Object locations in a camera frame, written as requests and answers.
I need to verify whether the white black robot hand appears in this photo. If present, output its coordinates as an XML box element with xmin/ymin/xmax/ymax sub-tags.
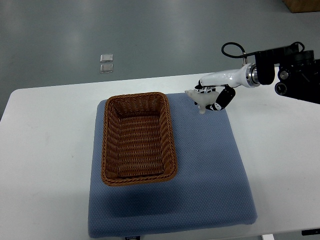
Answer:
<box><xmin>194</xmin><ymin>63</ymin><xmax>259</xmax><ymax>111</ymax></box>

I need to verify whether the white bear figurine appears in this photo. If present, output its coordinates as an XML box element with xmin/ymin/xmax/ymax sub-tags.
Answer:
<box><xmin>184</xmin><ymin>89</ymin><xmax>219</xmax><ymax>115</ymax></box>

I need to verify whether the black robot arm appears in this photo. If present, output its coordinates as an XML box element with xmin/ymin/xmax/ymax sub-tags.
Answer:
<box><xmin>221</xmin><ymin>41</ymin><xmax>320</xmax><ymax>104</ymax></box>

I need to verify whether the brown wicker basket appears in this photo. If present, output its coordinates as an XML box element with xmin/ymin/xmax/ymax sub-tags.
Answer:
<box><xmin>100</xmin><ymin>92</ymin><xmax>178</xmax><ymax>187</ymax></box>

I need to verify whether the brown cardboard box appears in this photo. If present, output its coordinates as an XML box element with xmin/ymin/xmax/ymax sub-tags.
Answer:
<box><xmin>282</xmin><ymin>0</ymin><xmax>320</xmax><ymax>13</ymax></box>

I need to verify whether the blue padded mat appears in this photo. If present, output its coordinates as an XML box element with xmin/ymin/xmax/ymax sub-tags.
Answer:
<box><xmin>88</xmin><ymin>92</ymin><xmax>257</xmax><ymax>238</ymax></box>

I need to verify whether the upper metal floor plate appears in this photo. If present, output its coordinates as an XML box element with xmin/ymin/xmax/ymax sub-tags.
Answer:
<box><xmin>100</xmin><ymin>53</ymin><xmax>113</xmax><ymax>63</ymax></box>

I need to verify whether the black table bracket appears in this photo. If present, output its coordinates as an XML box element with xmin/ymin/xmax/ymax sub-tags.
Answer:
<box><xmin>301</xmin><ymin>228</ymin><xmax>320</xmax><ymax>236</ymax></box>

